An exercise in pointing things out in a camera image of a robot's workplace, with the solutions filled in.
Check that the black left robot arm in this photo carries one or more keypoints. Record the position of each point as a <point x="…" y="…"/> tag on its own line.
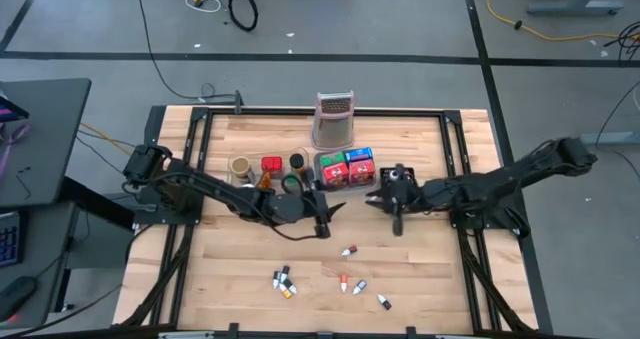
<point x="225" y="194"/>

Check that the dark side table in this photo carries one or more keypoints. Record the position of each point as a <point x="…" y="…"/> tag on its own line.
<point x="45" y="259"/>

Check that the furikake seasoning jar gold lid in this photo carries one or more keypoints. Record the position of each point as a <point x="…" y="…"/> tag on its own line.
<point x="241" y="166"/>

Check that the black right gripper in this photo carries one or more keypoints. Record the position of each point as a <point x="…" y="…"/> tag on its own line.
<point x="410" y="196"/>

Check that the grey desk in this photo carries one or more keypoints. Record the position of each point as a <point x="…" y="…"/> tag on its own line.
<point x="50" y="129"/>

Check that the blue food colouring bottle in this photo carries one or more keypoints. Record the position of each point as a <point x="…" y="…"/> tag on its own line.
<point x="395" y="174"/>

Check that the black aluminium table frame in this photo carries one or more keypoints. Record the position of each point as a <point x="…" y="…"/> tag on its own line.
<point x="325" y="112"/>

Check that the black computer mouse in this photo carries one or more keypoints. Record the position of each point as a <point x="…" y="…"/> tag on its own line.
<point x="17" y="296"/>

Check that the red dropper bottle white cap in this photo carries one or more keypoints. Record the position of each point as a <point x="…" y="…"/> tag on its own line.
<point x="350" y="250"/>

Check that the black keyboard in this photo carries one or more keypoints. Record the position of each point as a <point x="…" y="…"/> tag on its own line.
<point x="9" y="239"/>

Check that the grey plastic bin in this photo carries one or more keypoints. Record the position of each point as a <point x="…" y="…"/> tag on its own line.
<point x="317" y="179"/>

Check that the green oregano glass jar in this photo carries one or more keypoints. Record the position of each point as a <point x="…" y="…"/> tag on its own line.
<point x="292" y="184"/>

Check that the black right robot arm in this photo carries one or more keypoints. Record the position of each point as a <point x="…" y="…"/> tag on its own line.
<point x="500" y="184"/>

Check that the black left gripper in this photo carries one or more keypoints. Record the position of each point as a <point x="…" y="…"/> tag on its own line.
<point x="312" y="209"/>

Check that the orange dropper bottle white cap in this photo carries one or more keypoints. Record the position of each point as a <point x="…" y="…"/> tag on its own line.
<point x="285" y="294"/>
<point x="343" y="281"/>

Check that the patterned paprika tin red lid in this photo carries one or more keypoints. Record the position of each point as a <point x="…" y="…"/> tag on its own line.
<point x="271" y="164"/>

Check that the grey desk foot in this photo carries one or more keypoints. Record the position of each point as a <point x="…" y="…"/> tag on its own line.
<point x="610" y="138"/>

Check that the red Froot Loops cereal box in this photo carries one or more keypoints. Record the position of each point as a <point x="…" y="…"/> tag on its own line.
<point x="336" y="175"/>
<point x="362" y="172"/>

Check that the black dropper bottle white cap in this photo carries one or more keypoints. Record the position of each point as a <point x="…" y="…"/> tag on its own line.
<point x="385" y="303"/>
<point x="290" y="286"/>
<point x="275" y="280"/>
<point x="284" y="274"/>

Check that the black round cap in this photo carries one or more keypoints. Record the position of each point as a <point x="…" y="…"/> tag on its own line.
<point x="298" y="162"/>

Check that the black monitor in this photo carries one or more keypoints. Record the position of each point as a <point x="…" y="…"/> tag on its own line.
<point x="7" y="111"/>

